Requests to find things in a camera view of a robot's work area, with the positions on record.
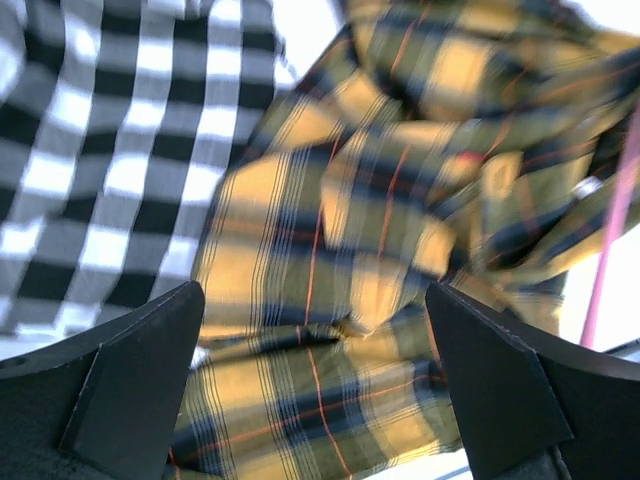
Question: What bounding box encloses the yellow plaid shirt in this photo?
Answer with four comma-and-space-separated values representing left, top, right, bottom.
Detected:
164, 1, 639, 479

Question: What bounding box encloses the black white checked shirt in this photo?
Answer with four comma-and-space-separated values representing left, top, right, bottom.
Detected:
1, 1, 287, 342

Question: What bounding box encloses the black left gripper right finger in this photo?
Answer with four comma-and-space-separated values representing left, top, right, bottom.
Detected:
426, 284, 639, 479

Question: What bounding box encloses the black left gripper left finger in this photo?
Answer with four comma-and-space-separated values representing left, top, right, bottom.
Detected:
1, 282, 204, 479

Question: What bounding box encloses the pink hanger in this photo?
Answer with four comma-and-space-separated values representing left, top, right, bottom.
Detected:
580, 104, 639, 349

